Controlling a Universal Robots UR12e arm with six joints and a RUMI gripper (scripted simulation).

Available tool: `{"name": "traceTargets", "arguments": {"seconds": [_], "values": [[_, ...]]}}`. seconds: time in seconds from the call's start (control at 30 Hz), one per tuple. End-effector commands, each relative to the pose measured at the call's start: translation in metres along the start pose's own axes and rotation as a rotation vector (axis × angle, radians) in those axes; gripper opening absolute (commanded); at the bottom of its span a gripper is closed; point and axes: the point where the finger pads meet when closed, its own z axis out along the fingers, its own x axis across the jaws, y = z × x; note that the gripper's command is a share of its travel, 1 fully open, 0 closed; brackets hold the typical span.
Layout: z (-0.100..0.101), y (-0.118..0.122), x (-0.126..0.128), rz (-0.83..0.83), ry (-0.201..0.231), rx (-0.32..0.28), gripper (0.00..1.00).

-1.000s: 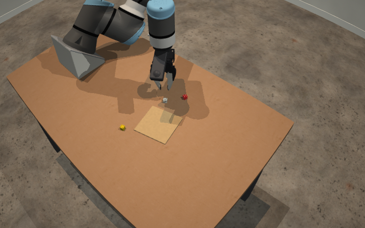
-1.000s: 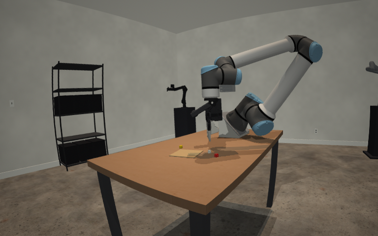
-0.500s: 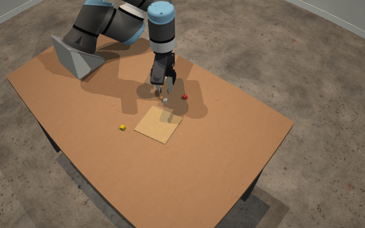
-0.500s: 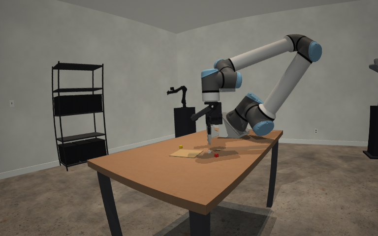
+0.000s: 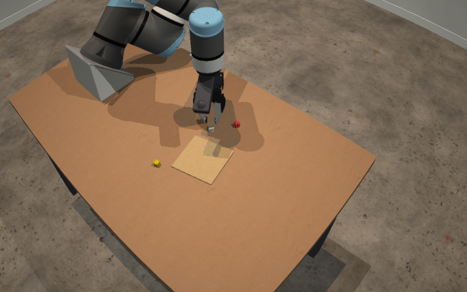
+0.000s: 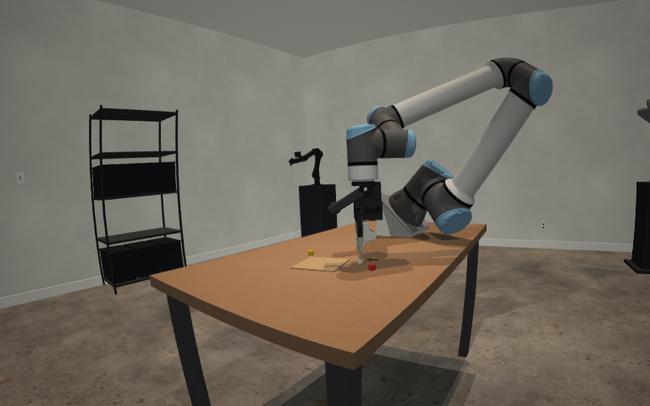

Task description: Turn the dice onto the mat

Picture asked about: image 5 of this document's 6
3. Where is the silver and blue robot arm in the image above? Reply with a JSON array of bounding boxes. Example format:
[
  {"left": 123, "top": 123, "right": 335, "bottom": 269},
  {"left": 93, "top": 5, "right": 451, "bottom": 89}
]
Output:
[{"left": 80, "top": 0, "right": 224, "bottom": 114}]

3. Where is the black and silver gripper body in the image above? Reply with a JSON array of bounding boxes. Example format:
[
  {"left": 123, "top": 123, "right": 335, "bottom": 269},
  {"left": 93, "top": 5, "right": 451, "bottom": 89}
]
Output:
[{"left": 197, "top": 70, "right": 224, "bottom": 103}]

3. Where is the tan square mat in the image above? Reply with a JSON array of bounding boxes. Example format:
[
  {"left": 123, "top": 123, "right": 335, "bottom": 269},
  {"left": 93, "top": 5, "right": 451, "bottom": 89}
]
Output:
[{"left": 171, "top": 135, "right": 234, "bottom": 185}]

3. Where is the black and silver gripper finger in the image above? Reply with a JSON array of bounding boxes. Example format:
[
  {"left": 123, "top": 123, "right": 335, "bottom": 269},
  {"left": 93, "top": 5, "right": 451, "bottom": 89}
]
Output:
[
  {"left": 193, "top": 92, "right": 207, "bottom": 123},
  {"left": 213, "top": 94, "right": 226, "bottom": 124}
]

